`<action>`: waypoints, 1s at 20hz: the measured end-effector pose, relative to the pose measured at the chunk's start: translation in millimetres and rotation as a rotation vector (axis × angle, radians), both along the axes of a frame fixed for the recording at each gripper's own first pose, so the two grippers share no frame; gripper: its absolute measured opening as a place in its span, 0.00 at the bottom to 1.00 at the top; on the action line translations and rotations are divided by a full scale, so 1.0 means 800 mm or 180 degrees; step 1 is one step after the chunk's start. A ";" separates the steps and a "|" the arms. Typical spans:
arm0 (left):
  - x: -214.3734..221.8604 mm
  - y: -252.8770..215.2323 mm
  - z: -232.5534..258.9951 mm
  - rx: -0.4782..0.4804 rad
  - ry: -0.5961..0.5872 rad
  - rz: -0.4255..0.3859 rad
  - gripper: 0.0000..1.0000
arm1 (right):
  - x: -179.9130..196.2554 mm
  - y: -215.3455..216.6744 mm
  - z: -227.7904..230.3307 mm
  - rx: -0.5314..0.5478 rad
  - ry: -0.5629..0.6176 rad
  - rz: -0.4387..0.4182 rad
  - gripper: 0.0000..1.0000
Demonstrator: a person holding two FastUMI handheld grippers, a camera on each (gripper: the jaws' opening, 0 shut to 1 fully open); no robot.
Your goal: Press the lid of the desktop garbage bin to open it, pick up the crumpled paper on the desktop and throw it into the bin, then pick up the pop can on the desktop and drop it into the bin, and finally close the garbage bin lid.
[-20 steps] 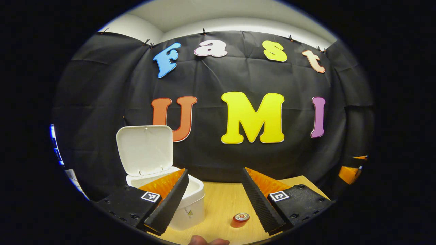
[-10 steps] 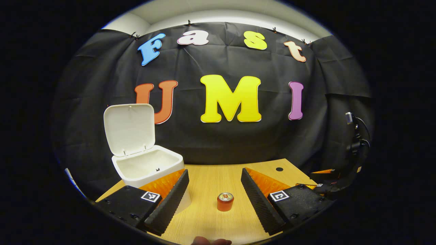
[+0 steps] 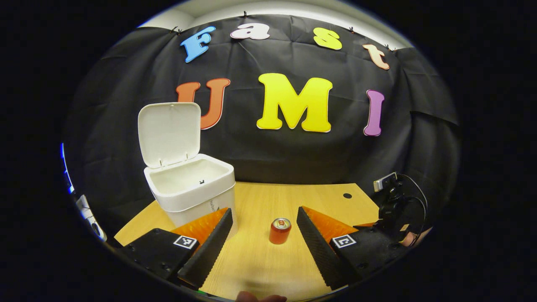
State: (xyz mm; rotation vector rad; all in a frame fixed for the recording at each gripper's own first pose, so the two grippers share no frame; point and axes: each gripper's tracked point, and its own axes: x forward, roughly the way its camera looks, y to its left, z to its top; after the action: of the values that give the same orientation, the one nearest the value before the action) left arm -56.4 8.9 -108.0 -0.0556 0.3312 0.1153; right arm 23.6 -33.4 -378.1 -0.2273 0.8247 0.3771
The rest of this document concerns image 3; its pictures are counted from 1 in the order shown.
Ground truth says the wooden desktop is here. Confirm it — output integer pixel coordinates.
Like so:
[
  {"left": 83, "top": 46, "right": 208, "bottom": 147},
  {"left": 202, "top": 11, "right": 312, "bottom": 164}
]
[{"left": 114, "top": 181, "right": 380, "bottom": 302}]

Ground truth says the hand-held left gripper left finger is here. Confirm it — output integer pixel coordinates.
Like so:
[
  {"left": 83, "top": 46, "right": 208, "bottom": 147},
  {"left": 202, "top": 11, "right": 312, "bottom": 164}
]
[{"left": 120, "top": 208, "right": 234, "bottom": 290}]

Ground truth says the bright monitor screen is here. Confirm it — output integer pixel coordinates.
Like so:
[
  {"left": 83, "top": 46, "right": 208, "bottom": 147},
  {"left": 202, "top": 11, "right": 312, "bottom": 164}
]
[{"left": 60, "top": 142, "right": 75, "bottom": 194}]

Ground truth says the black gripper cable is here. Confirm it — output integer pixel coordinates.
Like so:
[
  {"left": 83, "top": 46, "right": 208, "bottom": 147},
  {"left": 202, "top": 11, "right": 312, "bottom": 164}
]
[{"left": 398, "top": 173, "right": 429, "bottom": 246}]

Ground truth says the red pop can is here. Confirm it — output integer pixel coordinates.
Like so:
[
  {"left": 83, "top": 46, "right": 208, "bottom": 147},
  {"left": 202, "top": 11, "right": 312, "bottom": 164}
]
[{"left": 269, "top": 217, "right": 292, "bottom": 245}]

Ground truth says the white plastic object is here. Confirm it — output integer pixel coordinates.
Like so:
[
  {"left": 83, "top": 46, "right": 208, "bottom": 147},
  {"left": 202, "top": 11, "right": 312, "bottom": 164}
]
[{"left": 76, "top": 194, "right": 108, "bottom": 242}]

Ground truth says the white desktop garbage bin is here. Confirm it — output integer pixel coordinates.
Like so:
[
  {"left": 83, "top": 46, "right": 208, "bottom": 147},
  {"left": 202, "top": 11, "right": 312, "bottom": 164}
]
[{"left": 138, "top": 102, "right": 239, "bottom": 240}]

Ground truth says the black backdrop cloth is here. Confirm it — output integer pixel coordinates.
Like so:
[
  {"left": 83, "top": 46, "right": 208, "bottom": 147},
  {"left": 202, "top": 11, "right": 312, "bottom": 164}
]
[{"left": 63, "top": 15, "right": 462, "bottom": 235}]

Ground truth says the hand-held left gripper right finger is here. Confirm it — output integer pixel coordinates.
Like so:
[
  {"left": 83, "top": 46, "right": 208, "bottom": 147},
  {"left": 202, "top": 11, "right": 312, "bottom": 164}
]
[{"left": 296, "top": 206, "right": 409, "bottom": 291}]

